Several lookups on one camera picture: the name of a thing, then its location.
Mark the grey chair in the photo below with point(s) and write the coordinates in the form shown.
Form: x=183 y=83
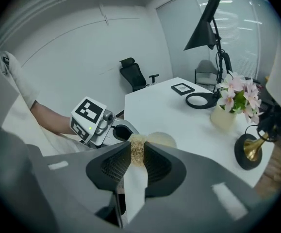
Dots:
x=205 y=74

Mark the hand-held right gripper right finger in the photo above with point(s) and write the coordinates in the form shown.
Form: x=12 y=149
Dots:
x=203 y=190

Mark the pink flowers in cream pot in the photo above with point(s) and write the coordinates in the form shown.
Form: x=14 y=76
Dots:
x=237 y=96

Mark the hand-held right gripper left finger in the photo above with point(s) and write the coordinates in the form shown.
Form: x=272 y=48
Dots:
x=70 y=178

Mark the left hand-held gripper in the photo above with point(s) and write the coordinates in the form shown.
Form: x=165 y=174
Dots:
x=87 y=110

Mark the cream ceramic mug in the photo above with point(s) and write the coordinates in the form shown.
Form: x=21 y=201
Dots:
x=162 y=139

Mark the white shade brass table lamp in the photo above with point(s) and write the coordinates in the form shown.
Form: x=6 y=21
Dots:
x=249 y=152

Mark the person's left forearm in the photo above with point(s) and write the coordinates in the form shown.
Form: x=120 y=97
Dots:
x=53 y=120

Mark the black desk lamp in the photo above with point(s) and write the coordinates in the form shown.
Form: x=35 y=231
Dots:
x=203 y=33

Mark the black picture frame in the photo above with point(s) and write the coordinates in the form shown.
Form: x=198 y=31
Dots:
x=182 y=88

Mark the black high-back office chair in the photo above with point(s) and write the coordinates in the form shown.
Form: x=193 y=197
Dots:
x=133 y=76

